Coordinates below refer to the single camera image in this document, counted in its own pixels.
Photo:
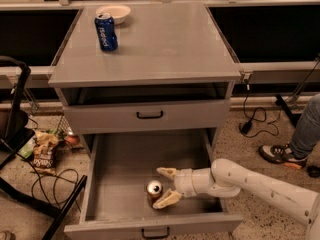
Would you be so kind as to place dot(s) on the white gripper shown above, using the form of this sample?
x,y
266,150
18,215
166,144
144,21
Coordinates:
x,y
183,182

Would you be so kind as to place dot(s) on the orange soda can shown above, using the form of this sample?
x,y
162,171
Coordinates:
x,y
154,190

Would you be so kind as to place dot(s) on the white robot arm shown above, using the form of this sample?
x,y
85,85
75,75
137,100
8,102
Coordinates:
x,y
225,179

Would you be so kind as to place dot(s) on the grey open middle drawer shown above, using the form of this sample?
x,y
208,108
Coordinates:
x,y
115,205

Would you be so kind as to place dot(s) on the grey closed top drawer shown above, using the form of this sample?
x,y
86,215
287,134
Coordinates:
x,y
94,119

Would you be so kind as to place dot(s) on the grey drawer cabinet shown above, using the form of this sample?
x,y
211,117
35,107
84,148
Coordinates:
x,y
166,52

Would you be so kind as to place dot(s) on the blue pepsi can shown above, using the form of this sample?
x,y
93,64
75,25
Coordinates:
x,y
104,24

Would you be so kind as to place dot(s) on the grey sneaker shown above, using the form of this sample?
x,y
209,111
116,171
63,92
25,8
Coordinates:
x,y
281,154

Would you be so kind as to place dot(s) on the red object on floor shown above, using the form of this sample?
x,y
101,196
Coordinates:
x,y
72,139

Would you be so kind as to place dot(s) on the chip bag on floor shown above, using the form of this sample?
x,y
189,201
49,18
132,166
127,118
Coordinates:
x,y
44,152

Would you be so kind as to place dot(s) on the blue jeans leg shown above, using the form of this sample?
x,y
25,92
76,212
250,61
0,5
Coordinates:
x,y
307,132

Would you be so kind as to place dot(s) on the green bag on floor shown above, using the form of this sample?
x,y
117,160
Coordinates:
x,y
27,150

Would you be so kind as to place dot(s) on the black metal stand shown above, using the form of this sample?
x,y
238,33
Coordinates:
x,y
15,124

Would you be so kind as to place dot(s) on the white bowl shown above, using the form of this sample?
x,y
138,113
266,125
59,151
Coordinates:
x,y
118,12

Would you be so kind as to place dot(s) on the black middle drawer handle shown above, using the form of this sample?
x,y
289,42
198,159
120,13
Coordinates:
x,y
155,233

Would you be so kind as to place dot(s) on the black drawer handle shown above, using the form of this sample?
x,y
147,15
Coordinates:
x,y
155,233
149,115

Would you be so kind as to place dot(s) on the black top drawer handle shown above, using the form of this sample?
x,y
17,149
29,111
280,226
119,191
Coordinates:
x,y
149,115

